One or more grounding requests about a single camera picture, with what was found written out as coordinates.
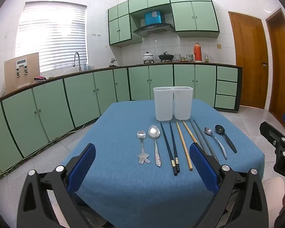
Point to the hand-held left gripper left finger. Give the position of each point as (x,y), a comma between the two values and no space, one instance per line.
(82,168)

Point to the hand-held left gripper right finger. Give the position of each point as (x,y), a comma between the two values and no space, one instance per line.
(204,168)

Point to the black chopstick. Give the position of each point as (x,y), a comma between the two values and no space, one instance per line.
(173,142)
(167,147)

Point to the large steel spoon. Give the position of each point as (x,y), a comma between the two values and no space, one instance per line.
(154,131)

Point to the white plastic utensil container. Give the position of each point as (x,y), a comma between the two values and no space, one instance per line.
(163,104)
(183,104)

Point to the wooden chopstick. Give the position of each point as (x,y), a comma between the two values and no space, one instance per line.
(182,144)
(188,130)

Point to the slim steel spoon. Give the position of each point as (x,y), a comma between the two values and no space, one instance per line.
(208,131)

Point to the blue tablecloth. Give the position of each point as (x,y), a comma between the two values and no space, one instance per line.
(123,171)

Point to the black spoon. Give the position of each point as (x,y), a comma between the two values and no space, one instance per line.
(220,129)

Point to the green lower kitchen cabinets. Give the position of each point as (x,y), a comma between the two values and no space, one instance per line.
(49,109)

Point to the red cloth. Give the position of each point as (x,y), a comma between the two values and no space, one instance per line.
(40,78)

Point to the bottles beside faucet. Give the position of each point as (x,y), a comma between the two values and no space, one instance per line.
(89,67)

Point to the steel kitchen faucet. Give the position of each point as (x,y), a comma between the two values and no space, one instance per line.
(78,59)

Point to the glass jar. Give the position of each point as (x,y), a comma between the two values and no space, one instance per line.
(189,58)
(177,57)

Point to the orange thermos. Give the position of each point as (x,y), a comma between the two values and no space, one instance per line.
(197,53)

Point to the cardboard box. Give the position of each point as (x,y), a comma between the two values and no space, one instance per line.
(11,76)

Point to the black wok with lid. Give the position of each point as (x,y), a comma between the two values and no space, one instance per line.
(166,57)

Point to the white cooking pot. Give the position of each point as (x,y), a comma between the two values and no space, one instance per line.
(148,57)

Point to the white window blinds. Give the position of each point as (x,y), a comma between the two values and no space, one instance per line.
(52,35)

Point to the range hood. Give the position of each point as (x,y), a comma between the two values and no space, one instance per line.
(154,29)

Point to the blue film hood chimney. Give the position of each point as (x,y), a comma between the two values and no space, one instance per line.
(153,17)

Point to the green upper wall cabinets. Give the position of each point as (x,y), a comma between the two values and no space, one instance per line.
(204,16)

